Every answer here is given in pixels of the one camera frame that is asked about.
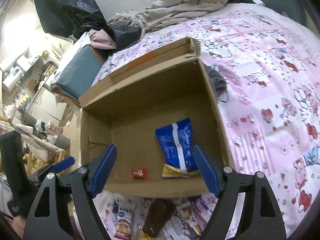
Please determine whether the white black label packet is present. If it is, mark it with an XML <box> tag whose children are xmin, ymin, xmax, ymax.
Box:
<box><xmin>163</xmin><ymin>193</ymin><xmax>217</xmax><ymax>240</ymax></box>

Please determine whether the small red candy packet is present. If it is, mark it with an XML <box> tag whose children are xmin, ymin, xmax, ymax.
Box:
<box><xmin>131</xmin><ymin>168</ymin><xmax>146</xmax><ymax>180</ymax></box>

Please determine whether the blue snack bag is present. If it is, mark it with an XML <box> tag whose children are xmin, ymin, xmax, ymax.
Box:
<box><xmin>155</xmin><ymin>118</ymin><xmax>200</xmax><ymax>179</ymax></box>

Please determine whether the dark brown chocolate snack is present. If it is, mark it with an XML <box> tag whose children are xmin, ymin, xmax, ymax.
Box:
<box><xmin>143</xmin><ymin>199</ymin><xmax>176</xmax><ymax>238</ymax></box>

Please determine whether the white red biscuit packet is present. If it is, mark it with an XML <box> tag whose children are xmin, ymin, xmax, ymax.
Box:
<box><xmin>114</xmin><ymin>201</ymin><xmax>136</xmax><ymax>240</ymax></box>

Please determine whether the grey trash bin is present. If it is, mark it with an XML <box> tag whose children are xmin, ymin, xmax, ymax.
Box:
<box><xmin>54</xmin><ymin>134</ymin><xmax>71</xmax><ymax>151</ymax></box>

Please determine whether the brown cardboard box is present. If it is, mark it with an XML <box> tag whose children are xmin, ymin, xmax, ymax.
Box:
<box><xmin>79</xmin><ymin>37</ymin><xmax>231</xmax><ymax>198</ymax></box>

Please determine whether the dark grey cloth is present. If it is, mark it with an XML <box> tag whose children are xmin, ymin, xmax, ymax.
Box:
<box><xmin>204</xmin><ymin>65</ymin><xmax>229</xmax><ymax>103</ymax></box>

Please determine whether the white water heater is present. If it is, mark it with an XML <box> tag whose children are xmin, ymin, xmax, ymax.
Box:
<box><xmin>2</xmin><ymin>66</ymin><xmax>23</xmax><ymax>93</ymax></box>

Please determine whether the pink Hello Kitty bedsheet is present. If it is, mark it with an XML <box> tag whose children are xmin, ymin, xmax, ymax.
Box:
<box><xmin>90</xmin><ymin>3</ymin><xmax>319</xmax><ymax>239</ymax></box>

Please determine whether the black plastic bag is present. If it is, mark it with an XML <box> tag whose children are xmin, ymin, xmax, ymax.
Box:
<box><xmin>34</xmin><ymin>0</ymin><xmax>143</xmax><ymax>51</ymax></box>

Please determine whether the crumpled floral blanket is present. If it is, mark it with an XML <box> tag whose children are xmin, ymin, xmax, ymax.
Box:
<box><xmin>108</xmin><ymin>0</ymin><xmax>228</xmax><ymax>31</ymax></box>

